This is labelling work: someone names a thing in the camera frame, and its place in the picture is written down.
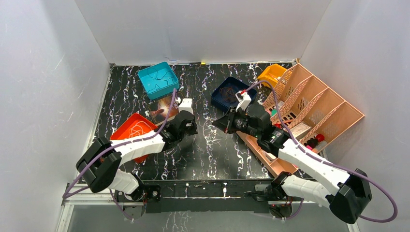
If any dark blue plastic bin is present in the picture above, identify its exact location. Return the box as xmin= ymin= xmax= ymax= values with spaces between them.
xmin=211 ymin=76 xmax=249 ymax=113

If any white cable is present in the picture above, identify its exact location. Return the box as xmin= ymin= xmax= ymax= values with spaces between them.
xmin=126 ymin=121 xmax=153 ymax=139

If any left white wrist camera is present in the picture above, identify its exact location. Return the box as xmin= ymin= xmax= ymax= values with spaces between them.
xmin=176 ymin=97 xmax=193 ymax=115

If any paperback book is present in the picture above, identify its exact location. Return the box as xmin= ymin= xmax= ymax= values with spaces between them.
xmin=147 ymin=96 xmax=181 ymax=126

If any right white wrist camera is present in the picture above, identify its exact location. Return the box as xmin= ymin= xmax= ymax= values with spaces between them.
xmin=235 ymin=89 xmax=251 ymax=112

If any yellow plastic bin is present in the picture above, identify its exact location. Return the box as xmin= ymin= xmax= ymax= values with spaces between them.
xmin=257 ymin=64 xmax=287 ymax=87

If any red black small tool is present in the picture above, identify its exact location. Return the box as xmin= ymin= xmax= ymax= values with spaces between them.
xmin=307 ymin=134 xmax=324 ymax=148

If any pink desk organizer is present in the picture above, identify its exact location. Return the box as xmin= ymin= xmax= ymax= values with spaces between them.
xmin=234 ymin=63 xmax=365 ymax=177

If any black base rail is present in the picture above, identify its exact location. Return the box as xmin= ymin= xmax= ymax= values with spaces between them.
xmin=114 ymin=177 xmax=305 ymax=221

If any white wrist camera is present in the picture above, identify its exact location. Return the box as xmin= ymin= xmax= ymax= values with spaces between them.
xmin=235 ymin=89 xmax=251 ymax=112
xmin=176 ymin=97 xmax=193 ymax=115

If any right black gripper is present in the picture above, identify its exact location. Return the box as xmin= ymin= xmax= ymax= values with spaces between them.
xmin=213 ymin=106 xmax=260 ymax=139

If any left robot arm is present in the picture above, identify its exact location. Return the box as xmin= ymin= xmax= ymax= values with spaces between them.
xmin=76 ymin=110 xmax=197 ymax=201

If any dark cable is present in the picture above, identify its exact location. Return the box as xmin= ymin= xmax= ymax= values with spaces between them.
xmin=147 ymin=69 xmax=175 ymax=92

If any brown cable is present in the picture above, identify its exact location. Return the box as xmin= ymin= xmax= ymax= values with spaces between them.
xmin=219 ymin=85 xmax=239 ymax=105

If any orange plastic bin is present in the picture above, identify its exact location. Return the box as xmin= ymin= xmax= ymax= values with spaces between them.
xmin=110 ymin=113 xmax=158 ymax=164

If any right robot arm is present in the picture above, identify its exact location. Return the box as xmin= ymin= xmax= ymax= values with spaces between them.
xmin=212 ymin=104 xmax=372 ymax=224

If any teal plastic bin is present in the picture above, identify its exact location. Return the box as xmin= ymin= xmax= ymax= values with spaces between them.
xmin=138 ymin=62 xmax=179 ymax=100

